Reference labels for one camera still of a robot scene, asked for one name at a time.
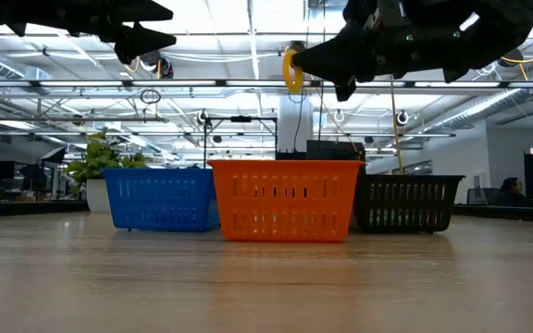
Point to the black aluminium table frame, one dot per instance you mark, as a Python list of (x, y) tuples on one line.
[(26, 209)]

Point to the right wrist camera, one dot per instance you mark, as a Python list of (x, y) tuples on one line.
[(387, 11)]

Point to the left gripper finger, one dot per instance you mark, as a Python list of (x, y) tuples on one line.
[(141, 44), (151, 11)]

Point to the potted green plant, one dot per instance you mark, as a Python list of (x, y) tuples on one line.
[(96, 196)]

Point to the orange plastic basket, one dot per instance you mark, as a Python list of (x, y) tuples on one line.
[(285, 204)]

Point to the black plastic basket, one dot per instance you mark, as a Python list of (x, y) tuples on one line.
[(405, 205)]

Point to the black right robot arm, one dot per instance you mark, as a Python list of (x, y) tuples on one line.
[(502, 28)]

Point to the black computer case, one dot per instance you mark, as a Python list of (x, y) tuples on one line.
[(336, 150)]

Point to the blue plastic basket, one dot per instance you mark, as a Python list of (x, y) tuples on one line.
[(160, 200)]

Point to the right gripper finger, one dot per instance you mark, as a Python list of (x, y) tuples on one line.
[(340, 53), (345, 78)]

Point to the person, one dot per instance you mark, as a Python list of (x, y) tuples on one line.
[(514, 194)]

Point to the thin black stand frame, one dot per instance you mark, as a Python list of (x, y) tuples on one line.
[(241, 119)]

